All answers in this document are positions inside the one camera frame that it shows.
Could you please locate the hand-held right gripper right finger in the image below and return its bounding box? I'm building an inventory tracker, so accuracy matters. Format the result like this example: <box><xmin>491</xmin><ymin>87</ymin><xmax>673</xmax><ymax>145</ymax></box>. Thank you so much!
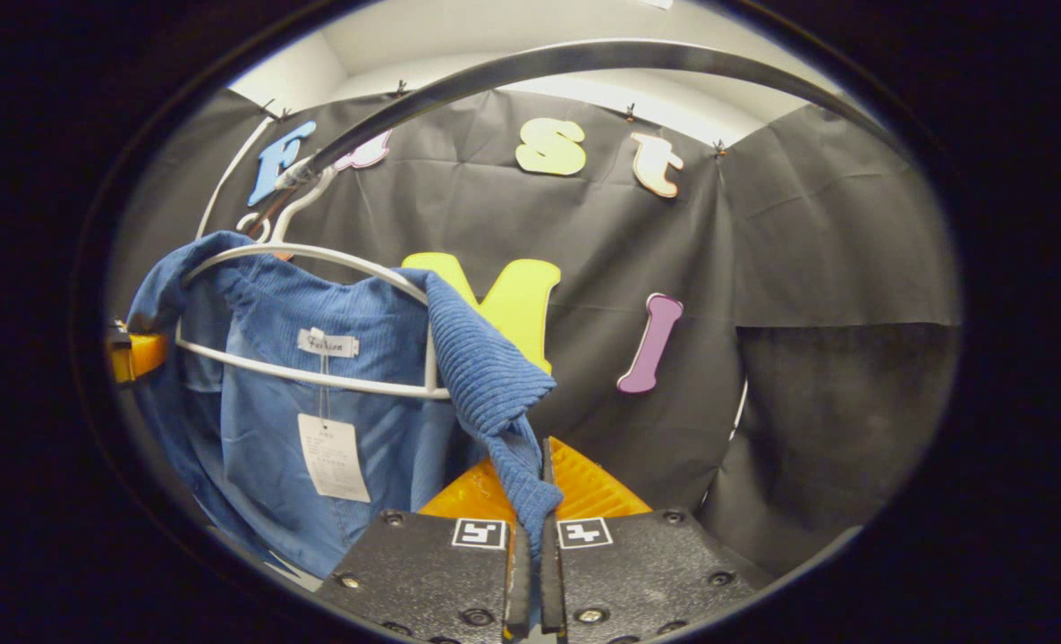
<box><xmin>539</xmin><ymin>436</ymin><xmax>777</xmax><ymax>644</ymax></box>

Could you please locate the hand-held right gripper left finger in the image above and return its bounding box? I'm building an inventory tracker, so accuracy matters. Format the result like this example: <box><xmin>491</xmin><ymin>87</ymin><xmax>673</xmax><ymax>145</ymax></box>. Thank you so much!
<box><xmin>316</xmin><ymin>456</ymin><xmax>532</xmax><ymax>644</ymax></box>

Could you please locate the blue corduroy jacket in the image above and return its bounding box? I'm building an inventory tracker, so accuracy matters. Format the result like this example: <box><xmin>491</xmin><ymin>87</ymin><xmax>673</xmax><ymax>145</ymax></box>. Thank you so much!
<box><xmin>123</xmin><ymin>231</ymin><xmax>560</xmax><ymax>582</ymax></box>

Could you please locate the black clothes rack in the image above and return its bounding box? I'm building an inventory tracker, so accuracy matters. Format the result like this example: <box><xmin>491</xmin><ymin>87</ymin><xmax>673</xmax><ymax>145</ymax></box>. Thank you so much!
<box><xmin>244</xmin><ymin>38</ymin><xmax>907</xmax><ymax>238</ymax></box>

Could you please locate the black backdrop cloth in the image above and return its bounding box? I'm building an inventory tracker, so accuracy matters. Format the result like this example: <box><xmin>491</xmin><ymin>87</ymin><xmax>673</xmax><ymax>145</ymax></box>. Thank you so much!
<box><xmin>106</xmin><ymin>85</ymin><xmax>963</xmax><ymax>582</ymax></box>

